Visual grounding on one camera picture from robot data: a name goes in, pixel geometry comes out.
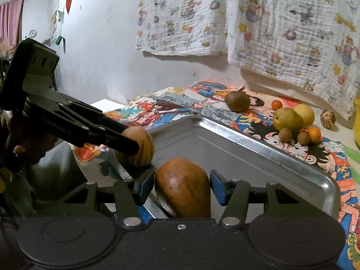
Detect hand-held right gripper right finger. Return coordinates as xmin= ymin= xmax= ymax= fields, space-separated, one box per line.
xmin=210 ymin=170 xmax=300 ymax=229

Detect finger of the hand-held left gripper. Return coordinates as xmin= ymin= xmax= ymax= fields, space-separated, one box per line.
xmin=67 ymin=96 xmax=128 ymax=135
xmin=84 ymin=129 xmax=140 ymax=156

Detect brown longan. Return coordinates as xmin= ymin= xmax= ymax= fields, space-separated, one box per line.
xmin=297 ymin=131 xmax=311 ymax=145
xmin=278 ymin=128 xmax=293 ymax=142

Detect person's left hand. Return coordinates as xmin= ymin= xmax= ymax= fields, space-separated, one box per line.
xmin=0 ymin=110 xmax=57 ymax=162

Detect brown orange mango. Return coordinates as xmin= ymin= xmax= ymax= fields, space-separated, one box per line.
xmin=155 ymin=158 xmax=211 ymax=218

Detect small orange tangerine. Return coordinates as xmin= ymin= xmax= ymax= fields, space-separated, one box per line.
xmin=306 ymin=127 xmax=321 ymax=144

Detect person's grey green clothing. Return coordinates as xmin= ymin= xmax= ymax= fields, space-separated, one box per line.
xmin=0 ymin=141 xmax=88 ymax=217

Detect striped pepino melon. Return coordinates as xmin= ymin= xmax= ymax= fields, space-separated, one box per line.
xmin=115 ymin=126 xmax=155 ymax=167

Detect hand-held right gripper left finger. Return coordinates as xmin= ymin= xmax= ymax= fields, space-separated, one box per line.
xmin=63 ymin=170 xmax=156 ymax=229

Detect yellow potato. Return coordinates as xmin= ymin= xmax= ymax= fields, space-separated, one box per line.
xmin=272 ymin=107 xmax=304 ymax=133

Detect pink curtain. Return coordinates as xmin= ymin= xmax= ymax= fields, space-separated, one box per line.
xmin=0 ymin=0 xmax=24 ymax=57

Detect yellow lemon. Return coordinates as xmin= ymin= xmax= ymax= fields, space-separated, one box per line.
xmin=292 ymin=104 xmax=315 ymax=128

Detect metal baking tray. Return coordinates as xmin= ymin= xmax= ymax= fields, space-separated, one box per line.
xmin=108 ymin=115 xmax=342 ymax=220

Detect striped brown round nut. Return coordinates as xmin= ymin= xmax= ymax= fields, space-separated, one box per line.
xmin=321 ymin=110 xmax=336 ymax=130

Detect white cartoon printed blanket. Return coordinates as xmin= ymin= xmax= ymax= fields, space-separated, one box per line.
xmin=135 ymin=0 xmax=234 ymax=56
xmin=226 ymin=0 xmax=360 ymax=120

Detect paper notes on wall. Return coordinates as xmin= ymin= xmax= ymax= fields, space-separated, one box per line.
xmin=51 ymin=0 xmax=65 ymax=31

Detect cartoon printed table mat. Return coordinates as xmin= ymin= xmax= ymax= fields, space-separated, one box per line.
xmin=74 ymin=81 xmax=360 ymax=259

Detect brown kiwi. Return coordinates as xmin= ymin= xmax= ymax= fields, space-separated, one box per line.
xmin=224 ymin=87 xmax=251 ymax=112

